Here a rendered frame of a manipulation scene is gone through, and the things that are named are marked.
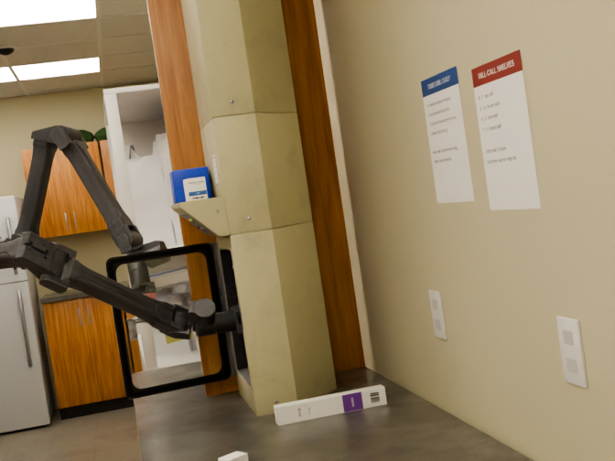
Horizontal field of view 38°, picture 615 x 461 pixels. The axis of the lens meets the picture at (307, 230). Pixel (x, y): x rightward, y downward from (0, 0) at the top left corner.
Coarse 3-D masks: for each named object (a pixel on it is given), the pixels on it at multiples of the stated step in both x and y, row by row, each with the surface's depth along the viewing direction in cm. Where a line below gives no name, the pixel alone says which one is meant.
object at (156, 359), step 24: (144, 264) 251; (168, 264) 253; (192, 264) 255; (144, 288) 251; (168, 288) 253; (192, 288) 255; (144, 336) 250; (192, 336) 255; (216, 336) 257; (120, 360) 248; (144, 360) 250; (168, 360) 253; (192, 360) 255; (216, 360) 257; (144, 384) 250
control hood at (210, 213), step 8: (200, 200) 226; (208, 200) 226; (216, 200) 226; (224, 200) 227; (176, 208) 239; (184, 208) 225; (192, 208) 225; (200, 208) 226; (208, 208) 226; (216, 208) 226; (224, 208) 227; (192, 216) 225; (200, 216) 226; (208, 216) 226; (216, 216) 226; (224, 216) 227; (192, 224) 256; (200, 224) 233; (208, 224) 226; (216, 224) 226; (224, 224) 227; (216, 232) 227; (224, 232) 227
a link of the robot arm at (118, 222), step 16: (64, 144) 265; (80, 144) 268; (80, 160) 266; (80, 176) 266; (96, 176) 265; (96, 192) 264; (112, 192) 267; (112, 208) 263; (112, 224) 261; (128, 224) 262
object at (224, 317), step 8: (224, 312) 241; (232, 312) 241; (216, 320) 239; (224, 320) 240; (232, 320) 240; (240, 320) 242; (216, 328) 240; (224, 328) 240; (232, 328) 241; (240, 328) 238
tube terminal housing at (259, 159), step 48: (240, 144) 228; (288, 144) 240; (240, 192) 228; (288, 192) 238; (240, 240) 228; (288, 240) 235; (240, 288) 228; (288, 288) 233; (288, 336) 231; (240, 384) 254; (288, 384) 231; (336, 384) 248
